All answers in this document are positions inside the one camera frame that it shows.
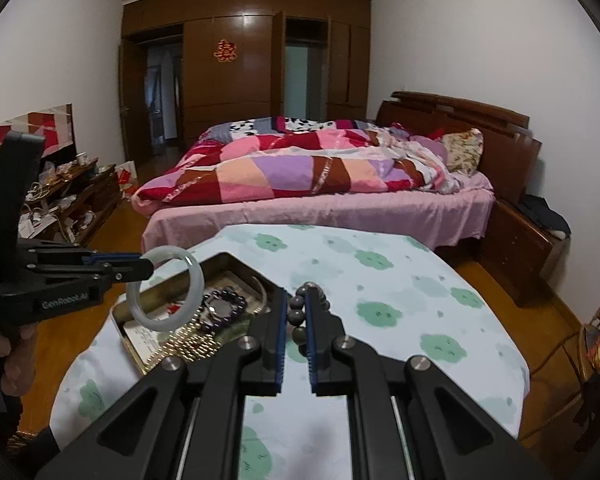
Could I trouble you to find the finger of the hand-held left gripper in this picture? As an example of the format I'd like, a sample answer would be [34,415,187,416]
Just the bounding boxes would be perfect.
[35,259,155,289]
[17,240,148,268]

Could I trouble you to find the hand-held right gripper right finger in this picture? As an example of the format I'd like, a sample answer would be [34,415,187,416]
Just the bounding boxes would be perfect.
[305,292,556,480]

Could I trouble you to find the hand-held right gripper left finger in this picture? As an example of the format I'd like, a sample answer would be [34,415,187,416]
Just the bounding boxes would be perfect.
[35,287,288,480]

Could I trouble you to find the brown bead bracelet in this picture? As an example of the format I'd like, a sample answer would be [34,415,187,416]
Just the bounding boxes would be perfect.
[287,282,331,356]

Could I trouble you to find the dark purple bead bracelet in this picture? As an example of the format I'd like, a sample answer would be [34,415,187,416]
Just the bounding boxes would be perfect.
[200,287,248,328]

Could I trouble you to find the pale jade bangle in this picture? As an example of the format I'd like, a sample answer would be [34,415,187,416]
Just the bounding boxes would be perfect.
[126,246,205,332]

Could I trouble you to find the cream pearl necklace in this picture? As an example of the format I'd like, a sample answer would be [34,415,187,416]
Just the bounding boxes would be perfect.
[142,317,241,368]

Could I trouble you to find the pink tin box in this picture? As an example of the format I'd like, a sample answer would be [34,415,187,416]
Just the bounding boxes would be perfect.
[111,251,288,376]

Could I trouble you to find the person's left hand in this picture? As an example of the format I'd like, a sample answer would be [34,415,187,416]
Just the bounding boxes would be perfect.
[2,321,40,398]

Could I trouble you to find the wooden television cabinet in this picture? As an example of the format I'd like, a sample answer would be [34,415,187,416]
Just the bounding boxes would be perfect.
[17,162,123,246]

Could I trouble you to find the red white paper bag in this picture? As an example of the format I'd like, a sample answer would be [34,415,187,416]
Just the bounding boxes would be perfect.
[115,160,138,196]

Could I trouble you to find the green cloud print tablecloth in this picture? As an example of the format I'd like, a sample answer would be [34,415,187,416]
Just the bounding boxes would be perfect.
[50,224,531,480]

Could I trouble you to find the pink bed sheet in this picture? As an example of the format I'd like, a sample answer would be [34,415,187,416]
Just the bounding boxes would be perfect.
[141,172,496,256]

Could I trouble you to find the patchwork quilt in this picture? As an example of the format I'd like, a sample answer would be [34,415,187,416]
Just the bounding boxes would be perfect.
[130,116,466,206]

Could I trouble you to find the wooden wardrobe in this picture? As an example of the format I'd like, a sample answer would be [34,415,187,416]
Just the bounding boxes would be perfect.
[117,0,372,163]

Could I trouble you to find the wooden nightstand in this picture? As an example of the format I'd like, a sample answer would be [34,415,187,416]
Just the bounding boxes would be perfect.
[480,195,571,308]

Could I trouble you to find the floral pillow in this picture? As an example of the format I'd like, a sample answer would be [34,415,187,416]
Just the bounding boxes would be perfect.
[440,128,484,177]

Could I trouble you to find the dark clothes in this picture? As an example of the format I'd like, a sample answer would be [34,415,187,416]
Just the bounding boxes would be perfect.
[517,194,572,241]

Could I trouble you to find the wicker chair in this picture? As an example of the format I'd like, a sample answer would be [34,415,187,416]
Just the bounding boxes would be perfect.
[527,290,600,441]

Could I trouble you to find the wooden bed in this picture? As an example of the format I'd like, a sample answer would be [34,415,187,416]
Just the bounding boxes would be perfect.
[140,91,543,261]

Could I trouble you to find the dark cloth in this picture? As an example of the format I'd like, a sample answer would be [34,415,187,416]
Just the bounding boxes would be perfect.
[575,372,600,453]

